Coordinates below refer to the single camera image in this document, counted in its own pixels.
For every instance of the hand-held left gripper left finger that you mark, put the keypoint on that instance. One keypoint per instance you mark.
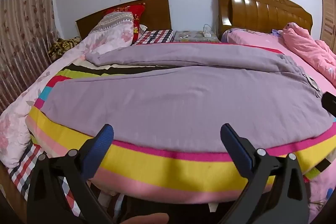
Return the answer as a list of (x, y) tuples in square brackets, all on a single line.
[(105, 138)]

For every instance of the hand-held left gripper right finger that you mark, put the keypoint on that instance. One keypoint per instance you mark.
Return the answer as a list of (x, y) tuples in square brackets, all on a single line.
[(234, 140)]

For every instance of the purple sweater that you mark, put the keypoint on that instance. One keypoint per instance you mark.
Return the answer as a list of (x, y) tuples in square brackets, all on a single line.
[(170, 98)]

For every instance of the colourful striped blanket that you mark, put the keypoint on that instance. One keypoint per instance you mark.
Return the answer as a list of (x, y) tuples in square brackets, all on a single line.
[(157, 170)]

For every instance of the pink duvet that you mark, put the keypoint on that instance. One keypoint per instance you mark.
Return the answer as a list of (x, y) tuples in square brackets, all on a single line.
[(307, 45)]

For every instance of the light wooden door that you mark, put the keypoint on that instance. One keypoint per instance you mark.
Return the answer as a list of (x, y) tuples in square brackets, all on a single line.
[(328, 16)]

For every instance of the pink bed sheet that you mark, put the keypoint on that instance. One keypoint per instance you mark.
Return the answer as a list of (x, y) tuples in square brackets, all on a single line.
[(262, 40)]

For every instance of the brown yellow patterned blanket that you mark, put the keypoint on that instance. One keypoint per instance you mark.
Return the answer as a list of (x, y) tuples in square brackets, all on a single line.
[(61, 47)]

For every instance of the pink floral quilt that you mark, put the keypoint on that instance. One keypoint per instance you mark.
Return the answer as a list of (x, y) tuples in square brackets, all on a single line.
[(110, 35)]

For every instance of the white power strip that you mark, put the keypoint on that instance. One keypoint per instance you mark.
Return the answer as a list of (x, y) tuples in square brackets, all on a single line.
[(207, 34)]

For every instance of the floral covered nightstand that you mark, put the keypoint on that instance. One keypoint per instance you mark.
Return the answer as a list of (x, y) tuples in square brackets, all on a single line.
[(194, 37)]

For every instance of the glossy carved wooden headboard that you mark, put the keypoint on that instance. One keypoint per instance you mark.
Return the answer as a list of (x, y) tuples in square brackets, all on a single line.
[(262, 14)]

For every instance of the plaid bed sheet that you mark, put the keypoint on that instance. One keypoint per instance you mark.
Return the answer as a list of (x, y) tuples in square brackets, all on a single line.
[(157, 36)]

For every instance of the red patterned pillow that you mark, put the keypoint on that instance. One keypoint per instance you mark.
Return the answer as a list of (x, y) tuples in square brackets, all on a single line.
[(138, 14)]

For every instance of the striped floral curtain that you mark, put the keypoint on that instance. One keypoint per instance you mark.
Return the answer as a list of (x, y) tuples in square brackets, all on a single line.
[(26, 29)]

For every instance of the dark wooden headboard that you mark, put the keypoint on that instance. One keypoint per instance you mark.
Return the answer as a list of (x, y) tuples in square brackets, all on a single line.
[(157, 11)]

